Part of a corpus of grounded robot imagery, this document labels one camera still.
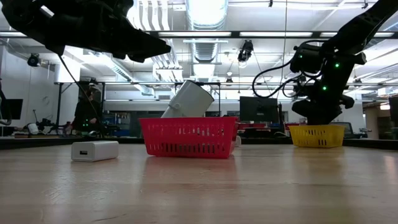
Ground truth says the black ceiling spotlight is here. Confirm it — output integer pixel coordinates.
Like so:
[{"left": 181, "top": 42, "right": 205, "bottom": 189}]
[
  {"left": 27, "top": 53, "right": 41, "bottom": 68},
  {"left": 238, "top": 40, "right": 254, "bottom": 63}
]

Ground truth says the white rectangular USB charger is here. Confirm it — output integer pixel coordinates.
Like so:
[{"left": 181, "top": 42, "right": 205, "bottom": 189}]
[{"left": 70, "top": 140, "right": 120, "bottom": 162}]

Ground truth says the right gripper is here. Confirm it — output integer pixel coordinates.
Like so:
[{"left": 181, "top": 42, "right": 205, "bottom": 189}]
[{"left": 292, "top": 71, "right": 355, "bottom": 125}]

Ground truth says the silver ventilation duct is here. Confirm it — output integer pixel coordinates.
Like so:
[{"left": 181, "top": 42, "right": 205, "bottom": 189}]
[{"left": 186, "top": 0, "right": 229, "bottom": 78}]

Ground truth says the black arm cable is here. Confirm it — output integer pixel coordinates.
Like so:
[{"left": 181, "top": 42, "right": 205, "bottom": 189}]
[
  {"left": 251, "top": 39, "right": 326, "bottom": 100},
  {"left": 57, "top": 54, "right": 105, "bottom": 138}
]

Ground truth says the black monitor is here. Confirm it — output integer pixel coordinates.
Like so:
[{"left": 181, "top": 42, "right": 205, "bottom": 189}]
[
  {"left": 239, "top": 96, "right": 279, "bottom": 124},
  {"left": 0, "top": 98, "right": 24, "bottom": 121}
]

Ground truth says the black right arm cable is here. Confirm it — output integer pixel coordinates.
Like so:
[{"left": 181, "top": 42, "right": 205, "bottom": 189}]
[{"left": 251, "top": 39, "right": 326, "bottom": 100}]

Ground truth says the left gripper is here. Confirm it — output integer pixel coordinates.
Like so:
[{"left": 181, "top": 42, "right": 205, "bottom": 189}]
[{"left": 49, "top": 0, "right": 171, "bottom": 63}]

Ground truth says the red plastic basket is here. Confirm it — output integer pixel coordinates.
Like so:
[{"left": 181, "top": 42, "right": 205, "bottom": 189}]
[{"left": 139, "top": 116, "right": 240, "bottom": 160}]

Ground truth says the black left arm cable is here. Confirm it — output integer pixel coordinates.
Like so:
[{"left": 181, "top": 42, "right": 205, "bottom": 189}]
[{"left": 57, "top": 54, "right": 105, "bottom": 138}]

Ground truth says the person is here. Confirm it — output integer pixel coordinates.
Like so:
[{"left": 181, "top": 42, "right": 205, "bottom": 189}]
[{"left": 73, "top": 88, "right": 103, "bottom": 134}]

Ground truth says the yellow plastic basket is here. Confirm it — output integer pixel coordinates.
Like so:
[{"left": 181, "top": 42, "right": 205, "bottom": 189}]
[{"left": 288, "top": 124, "right": 346, "bottom": 149}]

